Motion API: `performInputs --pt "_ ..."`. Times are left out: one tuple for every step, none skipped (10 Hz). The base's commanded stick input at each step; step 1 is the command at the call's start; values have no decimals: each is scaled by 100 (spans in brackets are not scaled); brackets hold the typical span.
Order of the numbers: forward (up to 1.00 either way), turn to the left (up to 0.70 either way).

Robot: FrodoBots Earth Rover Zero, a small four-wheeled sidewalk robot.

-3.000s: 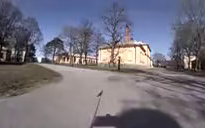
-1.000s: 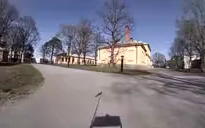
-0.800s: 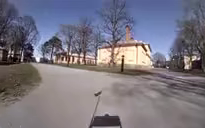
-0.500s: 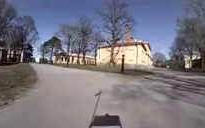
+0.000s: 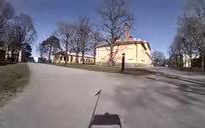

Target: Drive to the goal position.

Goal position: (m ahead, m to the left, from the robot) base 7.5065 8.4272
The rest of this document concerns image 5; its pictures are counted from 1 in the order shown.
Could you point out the yellow building with chimney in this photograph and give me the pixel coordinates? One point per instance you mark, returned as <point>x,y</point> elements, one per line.
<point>133,53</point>

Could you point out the row of bare trees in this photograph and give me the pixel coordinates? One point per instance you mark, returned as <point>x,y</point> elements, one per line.
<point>82,36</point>

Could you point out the group of bare trees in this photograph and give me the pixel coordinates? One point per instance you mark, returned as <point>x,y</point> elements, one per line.
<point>20,33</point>
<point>198,30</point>

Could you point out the grey asphalt road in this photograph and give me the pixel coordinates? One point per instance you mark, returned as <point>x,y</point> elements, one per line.
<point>73,93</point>

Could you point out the grass lawn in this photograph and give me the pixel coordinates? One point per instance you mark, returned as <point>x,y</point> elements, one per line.
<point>96,67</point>

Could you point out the low yellow building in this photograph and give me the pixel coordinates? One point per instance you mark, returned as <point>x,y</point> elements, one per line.
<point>73,58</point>

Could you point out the grass verge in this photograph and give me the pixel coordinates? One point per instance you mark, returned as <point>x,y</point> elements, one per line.
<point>6,80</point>

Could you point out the dark post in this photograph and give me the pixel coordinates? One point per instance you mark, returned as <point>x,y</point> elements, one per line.
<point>123,63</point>

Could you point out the tall bare tree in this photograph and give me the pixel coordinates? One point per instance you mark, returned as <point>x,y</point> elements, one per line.
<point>112,26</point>

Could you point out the dark evergreen tree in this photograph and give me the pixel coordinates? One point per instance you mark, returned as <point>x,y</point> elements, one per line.
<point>50,43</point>

